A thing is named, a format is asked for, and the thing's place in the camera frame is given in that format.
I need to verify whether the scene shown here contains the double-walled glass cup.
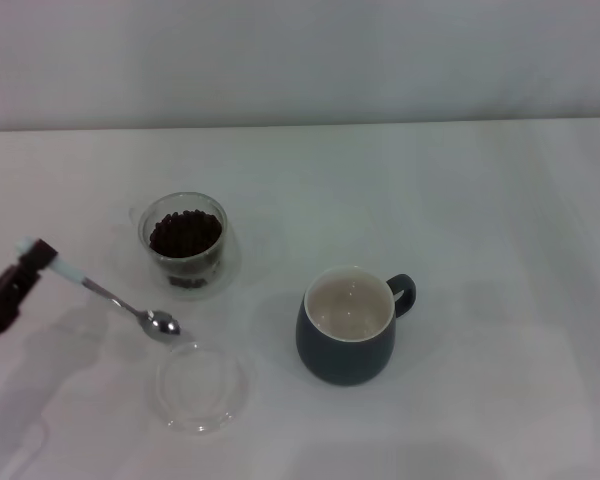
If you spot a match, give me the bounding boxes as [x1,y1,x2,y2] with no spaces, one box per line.
[128,191,242,303]

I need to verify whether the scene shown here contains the white tablecloth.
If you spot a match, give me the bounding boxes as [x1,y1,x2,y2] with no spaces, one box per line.
[0,117,600,480]

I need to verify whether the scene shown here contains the clear glass saucer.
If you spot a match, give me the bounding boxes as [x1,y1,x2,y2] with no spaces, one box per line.
[155,341,257,435]

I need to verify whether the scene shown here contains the spoon with light blue handle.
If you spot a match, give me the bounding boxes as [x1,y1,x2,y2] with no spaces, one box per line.
[17,237,183,344]

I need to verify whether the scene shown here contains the dark blue-grey ceramic mug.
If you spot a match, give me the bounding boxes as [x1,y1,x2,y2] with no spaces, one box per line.
[295,265,419,387]

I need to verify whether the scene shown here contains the coffee beans pile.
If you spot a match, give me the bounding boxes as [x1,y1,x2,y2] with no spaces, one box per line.
[148,208,224,291]

